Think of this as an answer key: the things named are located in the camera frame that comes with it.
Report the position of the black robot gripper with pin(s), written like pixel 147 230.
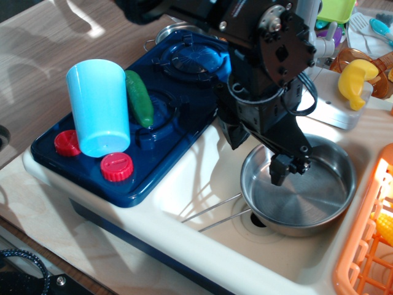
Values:
pixel 271 118

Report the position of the steel frying pan wire handle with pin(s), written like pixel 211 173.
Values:
pixel 304 205

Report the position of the green toy cucumber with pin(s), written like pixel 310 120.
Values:
pixel 139 100

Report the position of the light blue plastic cup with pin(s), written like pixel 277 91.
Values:
pixel 97 93

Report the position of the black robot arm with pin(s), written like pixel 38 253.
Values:
pixel 270 51

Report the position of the cream toy sink unit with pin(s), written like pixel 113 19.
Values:
pixel 222 259

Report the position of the dark blue toy stove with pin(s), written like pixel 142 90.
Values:
pixel 179 73

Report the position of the red stove knob right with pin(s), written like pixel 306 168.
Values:
pixel 117 166

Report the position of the red stove knob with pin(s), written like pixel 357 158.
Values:
pixel 117 166
pixel 66 144

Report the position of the steel pot behind stove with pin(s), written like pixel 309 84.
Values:
pixel 166 31

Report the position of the red stove knob left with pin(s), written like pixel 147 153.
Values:
pixel 66 144

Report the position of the yellow toy banana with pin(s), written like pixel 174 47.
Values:
pixel 351 81

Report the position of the grey toy faucet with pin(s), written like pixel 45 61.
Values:
pixel 331 107

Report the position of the amber transparent cup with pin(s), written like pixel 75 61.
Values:
pixel 381 84

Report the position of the yellow toy corn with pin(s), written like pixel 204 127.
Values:
pixel 384 226

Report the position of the orange dish rack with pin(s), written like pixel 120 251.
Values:
pixel 365 263

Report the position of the lime green tray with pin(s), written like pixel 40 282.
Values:
pixel 338 11

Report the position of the white plastic spatula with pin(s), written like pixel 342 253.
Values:
pixel 360 36

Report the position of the black device with screw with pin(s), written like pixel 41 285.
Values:
pixel 23 283

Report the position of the teal handled utensil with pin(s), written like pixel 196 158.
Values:
pixel 381 29

